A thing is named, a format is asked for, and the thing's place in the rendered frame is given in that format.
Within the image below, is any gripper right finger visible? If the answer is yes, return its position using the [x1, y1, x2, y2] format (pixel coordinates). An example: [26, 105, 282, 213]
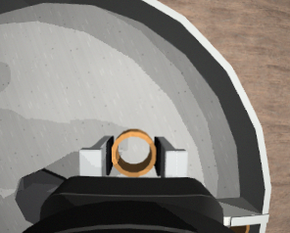
[154, 136, 188, 177]

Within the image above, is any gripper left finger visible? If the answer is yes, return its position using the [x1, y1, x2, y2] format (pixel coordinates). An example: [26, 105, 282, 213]
[78, 136, 114, 176]

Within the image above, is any bronze bushing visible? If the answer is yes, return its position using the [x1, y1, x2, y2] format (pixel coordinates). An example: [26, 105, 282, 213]
[229, 225, 250, 233]
[112, 128, 156, 177]

